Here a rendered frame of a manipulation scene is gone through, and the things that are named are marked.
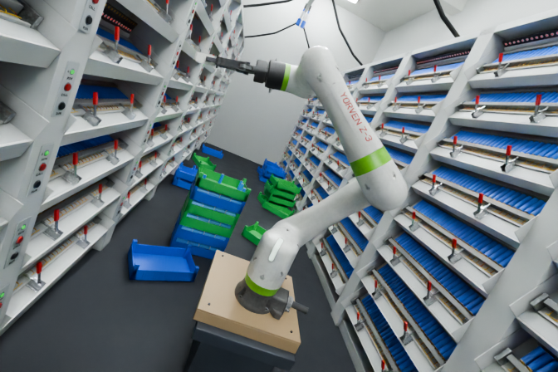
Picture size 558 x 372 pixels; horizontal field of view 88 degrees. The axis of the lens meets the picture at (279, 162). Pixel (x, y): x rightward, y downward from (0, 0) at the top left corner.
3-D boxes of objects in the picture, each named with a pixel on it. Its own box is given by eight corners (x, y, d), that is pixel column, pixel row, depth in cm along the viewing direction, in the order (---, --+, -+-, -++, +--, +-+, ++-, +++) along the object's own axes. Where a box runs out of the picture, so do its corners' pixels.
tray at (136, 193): (150, 190, 203) (163, 176, 202) (111, 227, 144) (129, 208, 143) (126, 171, 198) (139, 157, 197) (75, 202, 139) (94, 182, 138)
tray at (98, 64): (157, 85, 123) (172, 69, 123) (75, 72, 65) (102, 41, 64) (118, 50, 119) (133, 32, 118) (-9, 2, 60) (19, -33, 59)
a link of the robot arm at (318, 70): (343, 164, 91) (370, 149, 93) (359, 159, 79) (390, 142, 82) (289, 65, 92) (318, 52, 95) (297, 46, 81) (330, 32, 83)
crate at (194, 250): (217, 243, 189) (222, 232, 188) (219, 261, 171) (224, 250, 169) (172, 231, 180) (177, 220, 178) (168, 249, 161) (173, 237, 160)
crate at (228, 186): (241, 189, 183) (246, 178, 182) (246, 202, 165) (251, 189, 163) (195, 174, 173) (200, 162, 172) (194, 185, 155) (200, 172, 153)
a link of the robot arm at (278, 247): (284, 280, 106) (305, 236, 103) (272, 303, 91) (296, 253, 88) (253, 262, 109) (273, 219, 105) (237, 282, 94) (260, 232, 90)
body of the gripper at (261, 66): (264, 83, 95) (237, 76, 93) (263, 85, 103) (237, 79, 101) (269, 60, 93) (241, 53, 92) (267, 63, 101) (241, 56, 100)
